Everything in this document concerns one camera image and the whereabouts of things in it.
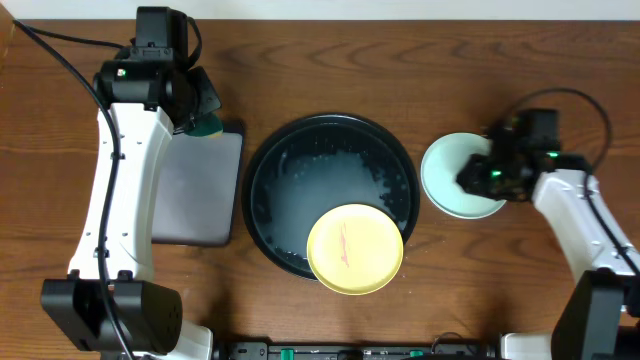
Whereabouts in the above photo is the green yellow sponge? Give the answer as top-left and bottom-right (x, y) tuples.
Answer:
(184, 112), (224, 137)

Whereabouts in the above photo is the light blue plate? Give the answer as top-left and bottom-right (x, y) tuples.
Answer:
(420, 133), (506, 220)

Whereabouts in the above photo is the yellow plate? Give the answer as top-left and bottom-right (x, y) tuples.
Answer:
(306, 204), (404, 296)

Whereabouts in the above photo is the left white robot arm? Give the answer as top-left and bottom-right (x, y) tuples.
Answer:
(41, 61), (220, 359)

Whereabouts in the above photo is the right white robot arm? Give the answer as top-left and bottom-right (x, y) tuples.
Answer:
(456, 151), (639, 360)

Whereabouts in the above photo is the black rectangular tray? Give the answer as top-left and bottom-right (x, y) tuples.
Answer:
(152, 119), (245, 247)

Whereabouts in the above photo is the black round tray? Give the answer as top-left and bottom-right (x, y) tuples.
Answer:
(241, 113), (420, 280)

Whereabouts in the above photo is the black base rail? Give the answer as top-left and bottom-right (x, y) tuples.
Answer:
(99, 330), (501, 360)

